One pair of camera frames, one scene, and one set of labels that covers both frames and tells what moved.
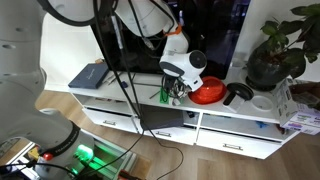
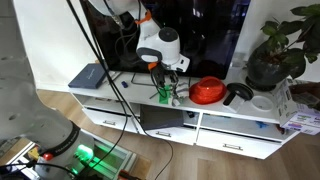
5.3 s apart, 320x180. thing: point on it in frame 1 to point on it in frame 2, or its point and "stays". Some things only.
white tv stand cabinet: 217,112 stays
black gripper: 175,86 to 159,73
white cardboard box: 292,115 stays
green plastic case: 164,97 stays
